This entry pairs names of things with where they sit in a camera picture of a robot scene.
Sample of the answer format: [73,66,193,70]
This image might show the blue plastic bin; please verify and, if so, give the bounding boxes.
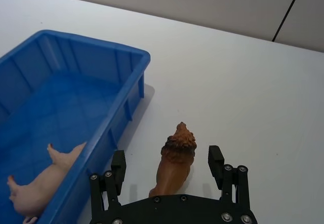
[0,29,151,224]

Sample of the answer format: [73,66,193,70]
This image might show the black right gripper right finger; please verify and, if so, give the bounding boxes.
[208,145,252,204]

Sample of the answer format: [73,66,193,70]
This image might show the brown toy lion figure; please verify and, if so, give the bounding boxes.
[148,122,197,198]

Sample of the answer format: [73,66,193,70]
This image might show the pink toy pig figure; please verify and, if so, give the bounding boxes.
[7,142,88,224]

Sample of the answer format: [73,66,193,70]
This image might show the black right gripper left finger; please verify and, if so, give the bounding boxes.
[89,150,127,212]

